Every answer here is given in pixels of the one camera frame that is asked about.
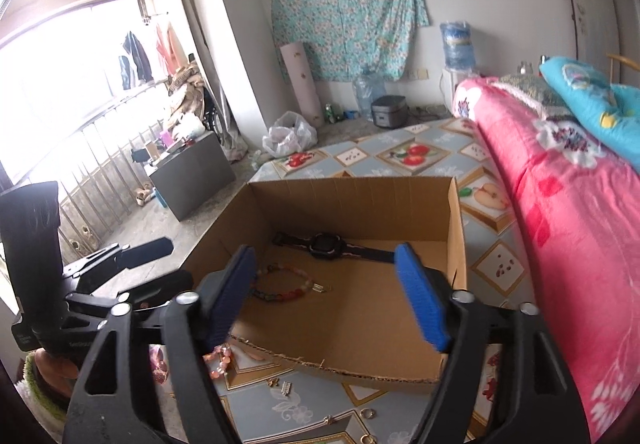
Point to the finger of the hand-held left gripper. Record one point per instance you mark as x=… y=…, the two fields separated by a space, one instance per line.
x=160 y=289
x=145 y=250

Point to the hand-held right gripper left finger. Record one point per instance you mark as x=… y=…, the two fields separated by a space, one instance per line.
x=230 y=294

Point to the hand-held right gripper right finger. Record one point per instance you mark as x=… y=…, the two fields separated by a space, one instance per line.
x=422 y=294

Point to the brown cardboard box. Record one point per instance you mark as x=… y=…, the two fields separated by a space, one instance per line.
x=350 y=319

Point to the gold ribbed clasp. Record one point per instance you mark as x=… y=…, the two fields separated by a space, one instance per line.
x=320 y=288

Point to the digital wrist watch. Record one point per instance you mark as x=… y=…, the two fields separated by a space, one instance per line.
x=325 y=244

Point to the pair of beige shoes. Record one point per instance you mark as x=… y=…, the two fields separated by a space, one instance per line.
x=145 y=195

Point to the grey cabinet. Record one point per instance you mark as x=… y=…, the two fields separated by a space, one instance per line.
x=192 y=179

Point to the metal window railing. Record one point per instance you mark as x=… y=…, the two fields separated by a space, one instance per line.
x=100 y=164

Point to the pink floral blanket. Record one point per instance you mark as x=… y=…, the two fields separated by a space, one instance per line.
x=565 y=249

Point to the pile of clothes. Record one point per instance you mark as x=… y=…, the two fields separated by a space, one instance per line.
x=185 y=99

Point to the white plastic bag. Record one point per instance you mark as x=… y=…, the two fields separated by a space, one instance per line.
x=290 y=137

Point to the grey rice cooker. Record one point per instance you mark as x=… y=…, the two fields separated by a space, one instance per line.
x=389 y=113

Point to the dark hanging jacket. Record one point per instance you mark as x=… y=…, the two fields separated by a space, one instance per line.
x=135 y=59

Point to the pink hanging garment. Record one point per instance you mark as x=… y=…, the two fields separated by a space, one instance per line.
x=170 y=49

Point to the clear large water bottle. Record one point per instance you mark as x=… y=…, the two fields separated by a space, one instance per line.
x=369 y=94

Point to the white water dispenser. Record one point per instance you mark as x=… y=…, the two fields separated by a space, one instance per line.
x=455 y=89

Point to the pink rolled mat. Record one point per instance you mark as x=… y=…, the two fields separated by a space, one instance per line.
x=302 y=84

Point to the grey patterned pillow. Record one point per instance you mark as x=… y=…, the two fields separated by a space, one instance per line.
x=535 y=94

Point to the blue water jug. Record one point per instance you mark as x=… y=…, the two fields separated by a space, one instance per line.
x=457 y=47

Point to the blue cartoon pillow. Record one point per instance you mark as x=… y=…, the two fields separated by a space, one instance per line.
x=595 y=99

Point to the wooden chair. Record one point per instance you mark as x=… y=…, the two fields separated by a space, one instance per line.
x=625 y=64

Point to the teal floral wall cloth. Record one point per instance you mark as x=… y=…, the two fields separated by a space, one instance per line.
x=345 y=14

